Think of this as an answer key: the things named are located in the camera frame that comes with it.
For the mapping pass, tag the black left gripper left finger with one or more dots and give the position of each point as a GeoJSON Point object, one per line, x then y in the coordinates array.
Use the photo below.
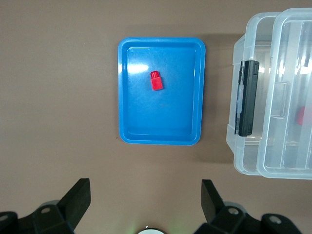
{"type": "Point", "coordinates": [65, 214]}

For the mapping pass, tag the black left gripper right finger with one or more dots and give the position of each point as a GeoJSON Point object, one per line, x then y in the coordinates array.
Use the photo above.
{"type": "Point", "coordinates": [219, 217]}

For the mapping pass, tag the clear plastic box lid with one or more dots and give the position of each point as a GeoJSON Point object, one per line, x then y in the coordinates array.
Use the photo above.
{"type": "Point", "coordinates": [292, 146]}

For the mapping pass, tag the red block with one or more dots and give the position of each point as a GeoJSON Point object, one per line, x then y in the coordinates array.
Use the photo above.
{"type": "Point", "coordinates": [157, 84]}
{"type": "Point", "coordinates": [301, 117]}

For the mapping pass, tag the clear plastic storage box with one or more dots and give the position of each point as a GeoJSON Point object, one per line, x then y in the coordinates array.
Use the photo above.
{"type": "Point", "coordinates": [258, 36]}

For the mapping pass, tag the blue plastic tray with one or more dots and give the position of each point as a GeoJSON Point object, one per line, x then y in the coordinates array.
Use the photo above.
{"type": "Point", "coordinates": [170, 117]}

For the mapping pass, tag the brown table cover sheet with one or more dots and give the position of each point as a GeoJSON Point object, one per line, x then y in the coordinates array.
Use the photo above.
{"type": "Point", "coordinates": [48, 97]}

